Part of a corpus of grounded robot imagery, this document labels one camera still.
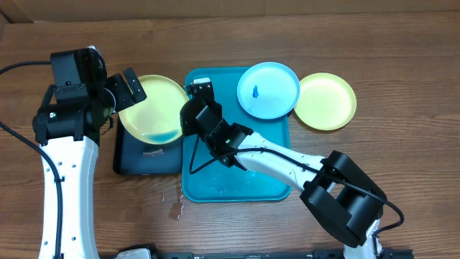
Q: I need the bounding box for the teal plastic tray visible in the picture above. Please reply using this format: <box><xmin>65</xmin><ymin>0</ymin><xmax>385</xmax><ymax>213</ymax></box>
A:
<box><xmin>182</xmin><ymin>67</ymin><xmax>291</xmax><ymax>203</ymax></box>

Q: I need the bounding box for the green scrubbing sponge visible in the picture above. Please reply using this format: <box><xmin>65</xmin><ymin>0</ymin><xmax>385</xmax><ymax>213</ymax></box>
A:
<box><xmin>142</xmin><ymin>148</ymin><xmax>164</xmax><ymax>157</ymax></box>

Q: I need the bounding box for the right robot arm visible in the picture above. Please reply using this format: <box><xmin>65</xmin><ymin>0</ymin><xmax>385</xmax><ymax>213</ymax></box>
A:
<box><xmin>180</xmin><ymin>78</ymin><xmax>386</xmax><ymax>258</ymax></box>

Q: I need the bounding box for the yellow-green plate front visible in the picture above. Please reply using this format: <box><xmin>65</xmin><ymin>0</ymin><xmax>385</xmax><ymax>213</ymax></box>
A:
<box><xmin>118</xmin><ymin>75</ymin><xmax>189</xmax><ymax>145</ymax></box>

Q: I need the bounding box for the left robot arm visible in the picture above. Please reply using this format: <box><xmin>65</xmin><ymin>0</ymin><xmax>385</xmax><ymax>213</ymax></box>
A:
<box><xmin>32</xmin><ymin>46</ymin><xmax>147</xmax><ymax>258</ymax></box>

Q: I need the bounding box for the light blue plate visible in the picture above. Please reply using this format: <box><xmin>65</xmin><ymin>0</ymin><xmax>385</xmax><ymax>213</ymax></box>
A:
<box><xmin>236</xmin><ymin>62</ymin><xmax>300</xmax><ymax>119</ymax></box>

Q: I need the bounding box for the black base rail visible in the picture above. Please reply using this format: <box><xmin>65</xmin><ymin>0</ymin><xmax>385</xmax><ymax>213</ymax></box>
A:
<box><xmin>100</xmin><ymin>244</ymin><xmax>414</xmax><ymax>259</ymax></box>

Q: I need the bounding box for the black plastic tray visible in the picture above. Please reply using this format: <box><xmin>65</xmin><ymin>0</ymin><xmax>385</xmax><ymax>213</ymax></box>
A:
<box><xmin>113</xmin><ymin>120</ymin><xmax>183</xmax><ymax>176</ymax></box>

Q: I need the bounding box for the yellow-green plate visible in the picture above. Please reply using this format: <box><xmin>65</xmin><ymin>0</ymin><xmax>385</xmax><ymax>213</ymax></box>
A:
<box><xmin>294</xmin><ymin>73</ymin><xmax>357</xmax><ymax>131</ymax></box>
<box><xmin>118</xmin><ymin>75</ymin><xmax>189</xmax><ymax>145</ymax></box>

